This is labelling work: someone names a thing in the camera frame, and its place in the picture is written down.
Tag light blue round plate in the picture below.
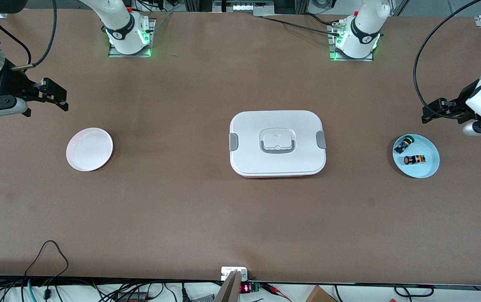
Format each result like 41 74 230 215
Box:
393 134 440 179

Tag green push button switch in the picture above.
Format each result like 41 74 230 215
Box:
393 135 416 155

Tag aluminium profile bar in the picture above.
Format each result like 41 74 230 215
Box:
214 271 243 302

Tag white metal bracket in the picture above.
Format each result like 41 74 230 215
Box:
221 267 249 281

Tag white lidded storage box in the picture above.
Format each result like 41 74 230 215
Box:
229 110 327 178

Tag black looped thin cable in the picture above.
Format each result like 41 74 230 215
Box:
24 240 70 294

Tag thin grey cable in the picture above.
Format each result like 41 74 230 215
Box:
152 11 174 32

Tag white lit device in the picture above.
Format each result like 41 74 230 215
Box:
213 0 275 17

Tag red black clip leads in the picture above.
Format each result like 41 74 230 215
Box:
261 283 292 302

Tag black coiled cable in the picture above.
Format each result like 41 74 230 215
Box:
393 284 435 299

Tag black cable to arm base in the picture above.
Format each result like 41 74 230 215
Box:
261 15 345 39

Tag pink round plate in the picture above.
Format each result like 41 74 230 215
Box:
66 128 114 172

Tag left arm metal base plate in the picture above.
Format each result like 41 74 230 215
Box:
328 23 375 62

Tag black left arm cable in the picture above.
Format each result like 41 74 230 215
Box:
413 0 481 111

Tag brown cardboard box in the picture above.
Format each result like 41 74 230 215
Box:
305 285 338 302

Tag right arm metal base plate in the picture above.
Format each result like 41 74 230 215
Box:
108 18 156 58

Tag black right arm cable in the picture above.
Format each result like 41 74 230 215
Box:
0 0 59 70

